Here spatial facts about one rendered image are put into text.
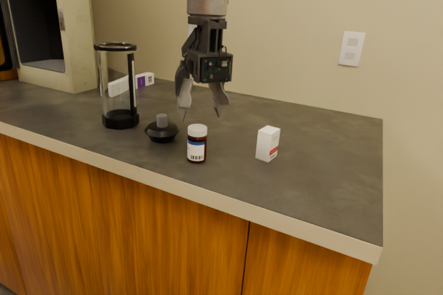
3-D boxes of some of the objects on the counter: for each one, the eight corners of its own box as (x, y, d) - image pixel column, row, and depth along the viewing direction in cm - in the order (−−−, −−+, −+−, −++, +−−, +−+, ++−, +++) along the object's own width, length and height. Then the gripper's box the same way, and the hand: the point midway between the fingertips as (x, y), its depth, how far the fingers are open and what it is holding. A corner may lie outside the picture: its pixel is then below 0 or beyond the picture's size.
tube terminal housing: (70, 71, 148) (44, -127, 119) (122, 81, 135) (107, -138, 106) (18, 81, 127) (-29, -158, 98) (74, 94, 114) (39, -175, 85)
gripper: (179, 18, 51) (178, 134, 59) (252, 20, 57) (243, 125, 65) (165, 14, 58) (166, 118, 66) (231, 17, 64) (225, 112, 72)
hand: (200, 112), depth 68 cm, fingers open, 8 cm apart
